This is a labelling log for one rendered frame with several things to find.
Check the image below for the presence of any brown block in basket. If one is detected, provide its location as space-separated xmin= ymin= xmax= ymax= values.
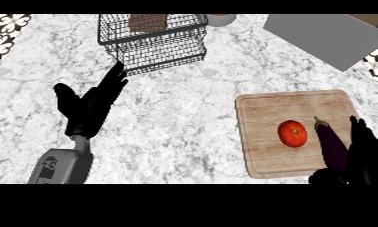
xmin=128 ymin=14 xmax=170 ymax=33

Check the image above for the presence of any grey flat appliance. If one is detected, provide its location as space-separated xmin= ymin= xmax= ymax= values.
xmin=262 ymin=14 xmax=378 ymax=73

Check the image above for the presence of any purple eggplant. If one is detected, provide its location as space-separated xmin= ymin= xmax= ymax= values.
xmin=314 ymin=115 xmax=352 ymax=173

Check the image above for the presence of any white round bowl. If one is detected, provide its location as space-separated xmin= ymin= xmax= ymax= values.
xmin=206 ymin=14 xmax=240 ymax=28

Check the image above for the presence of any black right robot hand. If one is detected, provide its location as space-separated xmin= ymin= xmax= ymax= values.
xmin=308 ymin=115 xmax=378 ymax=185

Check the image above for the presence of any brown wooden cabinet corner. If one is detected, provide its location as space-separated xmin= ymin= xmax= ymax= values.
xmin=346 ymin=14 xmax=378 ymax=29

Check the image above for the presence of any red tomato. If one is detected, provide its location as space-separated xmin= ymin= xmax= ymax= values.
xmin=277 ymin=119 xmax=311 ymax=149

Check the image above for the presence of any wooden cutting board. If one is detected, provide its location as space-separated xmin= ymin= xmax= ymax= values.
xmin=235 ymin=89 xmax=362 ymax=180

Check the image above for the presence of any black wire tiered basket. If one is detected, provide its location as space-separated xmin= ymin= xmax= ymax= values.
xmin=96 ymin=14 xmax=210 ymax=77

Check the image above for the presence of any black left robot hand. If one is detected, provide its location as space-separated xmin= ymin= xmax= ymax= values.
xmin=52 ymin=61 xmax=130 ymax=140

